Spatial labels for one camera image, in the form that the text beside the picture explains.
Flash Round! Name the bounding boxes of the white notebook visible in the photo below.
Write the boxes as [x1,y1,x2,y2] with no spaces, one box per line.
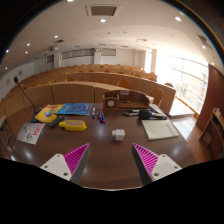
[141,118,180,141]

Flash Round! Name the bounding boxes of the large square ceiling vent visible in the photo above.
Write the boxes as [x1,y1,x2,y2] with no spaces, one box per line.
[85,4,122,18]

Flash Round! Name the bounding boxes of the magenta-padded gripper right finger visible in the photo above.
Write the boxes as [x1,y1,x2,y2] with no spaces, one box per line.
[131,142,184,186]

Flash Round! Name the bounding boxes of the wooden auditorium seat rows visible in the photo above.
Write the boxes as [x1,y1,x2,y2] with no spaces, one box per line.
[0,62,177,114]

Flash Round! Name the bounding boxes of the wooden desk organizer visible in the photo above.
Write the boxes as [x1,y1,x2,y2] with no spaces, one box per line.
[101,89,151,111]

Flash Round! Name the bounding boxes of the black handheld microphone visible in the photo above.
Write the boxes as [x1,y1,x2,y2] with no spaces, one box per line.
[137,108,168,121]

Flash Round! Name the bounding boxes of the blue booklet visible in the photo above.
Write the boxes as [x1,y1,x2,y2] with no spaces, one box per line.
[56,102,94,117]

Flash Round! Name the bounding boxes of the small ceiling air vent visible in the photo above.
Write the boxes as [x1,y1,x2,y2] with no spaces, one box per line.
[196,33,212,50]

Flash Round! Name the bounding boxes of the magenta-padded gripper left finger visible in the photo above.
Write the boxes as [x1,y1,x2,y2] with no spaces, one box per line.
[39,142,92,185]

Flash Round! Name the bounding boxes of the black remote control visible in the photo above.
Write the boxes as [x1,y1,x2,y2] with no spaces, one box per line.
[48,114,65,129]

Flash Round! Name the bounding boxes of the recessed ceiling lights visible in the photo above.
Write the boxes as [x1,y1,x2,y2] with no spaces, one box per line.
[3,0,215,55]

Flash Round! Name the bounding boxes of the white charger block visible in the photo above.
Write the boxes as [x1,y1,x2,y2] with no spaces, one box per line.
[109,128,126,142]

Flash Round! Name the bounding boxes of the black metal frame chair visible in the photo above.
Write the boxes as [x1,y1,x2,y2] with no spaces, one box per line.
[0,114,17,150]

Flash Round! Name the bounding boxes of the wooden shelf unit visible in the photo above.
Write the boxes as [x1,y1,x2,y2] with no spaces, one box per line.
[199,107,224,160]

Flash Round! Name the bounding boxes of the yellow booklet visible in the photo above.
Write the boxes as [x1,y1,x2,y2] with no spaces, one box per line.
[34,103,65,124]

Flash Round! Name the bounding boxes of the black gooseneck microphone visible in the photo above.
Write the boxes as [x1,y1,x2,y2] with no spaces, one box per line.
[12,75,43,124]

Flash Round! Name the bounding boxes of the large glass window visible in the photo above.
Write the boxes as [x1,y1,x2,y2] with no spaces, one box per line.
[154,54,210,115]

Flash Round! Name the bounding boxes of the white paper with red print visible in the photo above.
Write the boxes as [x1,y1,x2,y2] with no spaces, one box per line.
[16,121,46,146]

